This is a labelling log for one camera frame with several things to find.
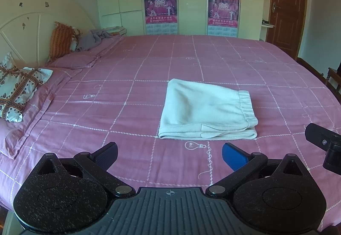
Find left red calendar poster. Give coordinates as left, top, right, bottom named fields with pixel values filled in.
left=144, top=0, right=178, bottom=36

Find cream bed headboard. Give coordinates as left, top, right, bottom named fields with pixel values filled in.
left=0, top=0, right=101, bottom=68

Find white patterned frilled pillow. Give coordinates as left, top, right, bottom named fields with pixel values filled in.
left=0, top=52, right=54, bottom=123

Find stack of folded laundry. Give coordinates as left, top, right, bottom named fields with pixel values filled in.
left=102, top=26, right=127, bottom=37

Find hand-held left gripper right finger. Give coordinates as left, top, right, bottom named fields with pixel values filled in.
left=206, top=142, right=313, bottom=196

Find orange striped pillow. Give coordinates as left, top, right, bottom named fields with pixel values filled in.
left=48, top=21, right=82, bottom=62

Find wooden bed frame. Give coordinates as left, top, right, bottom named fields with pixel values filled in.
left=296, top=57, right=325, bottom=76

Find brown wooden door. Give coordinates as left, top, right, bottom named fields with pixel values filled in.
left=265, top=0, right=309, bottom=60

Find wooden chair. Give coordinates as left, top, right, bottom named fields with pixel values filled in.
left=326, top=67, right=341, bottom=97

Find white pants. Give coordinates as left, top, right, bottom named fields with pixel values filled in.
left=158, top=79, right=259, bottom=140

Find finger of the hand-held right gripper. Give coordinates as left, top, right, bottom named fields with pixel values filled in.
left=305, top=123, right=341, bottom=172

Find grey crumpled cloth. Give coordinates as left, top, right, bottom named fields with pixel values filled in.
left=75, top=29, right=114, bottom=52

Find pink checked bedspread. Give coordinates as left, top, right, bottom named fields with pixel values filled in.
left=0, top=35, right=341, bottom=225

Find red calendar poster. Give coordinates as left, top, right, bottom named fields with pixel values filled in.
left=208, top=0, right=241, bottom=37
left=144, top=0, right=178, bottom=36

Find right red calendar poster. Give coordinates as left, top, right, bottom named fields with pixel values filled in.
left=208, top=0, right=241, bottom=37

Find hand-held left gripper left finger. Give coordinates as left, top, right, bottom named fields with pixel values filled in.
left=29, top=142, right=136, bottom=197

